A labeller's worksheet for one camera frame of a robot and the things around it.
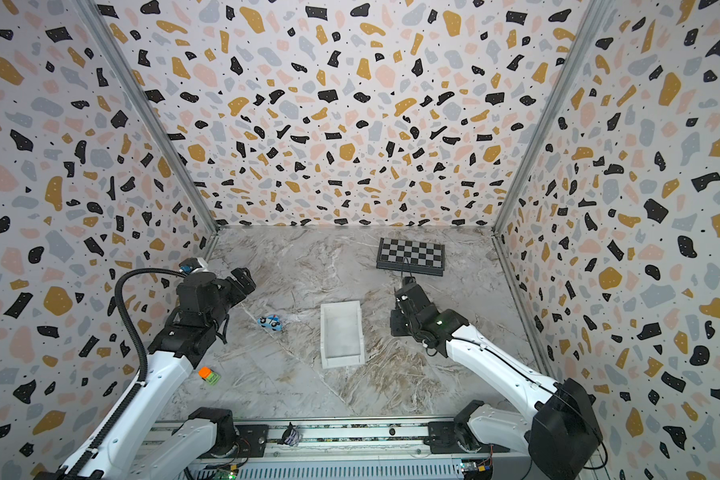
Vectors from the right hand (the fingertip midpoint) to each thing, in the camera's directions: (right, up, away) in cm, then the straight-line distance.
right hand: (395, 314), depth 82 cm
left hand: (-41, +12, -5) cm, 43 cm away
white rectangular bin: (-16, -9, +10) cm, 21 cm away
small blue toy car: (-38, -5, +11) cm, 39 cm away
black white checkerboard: (+10, +15, +28) cm, 33 cm away
